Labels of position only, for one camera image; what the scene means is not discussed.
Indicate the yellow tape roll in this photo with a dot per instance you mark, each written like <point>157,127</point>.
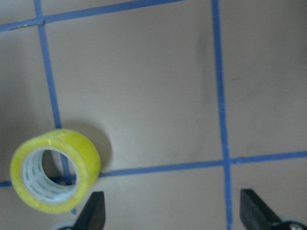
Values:
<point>36,189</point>

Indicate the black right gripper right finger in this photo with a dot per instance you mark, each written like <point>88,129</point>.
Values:
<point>255,214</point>

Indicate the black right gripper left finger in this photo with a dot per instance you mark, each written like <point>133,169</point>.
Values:
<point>93,215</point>

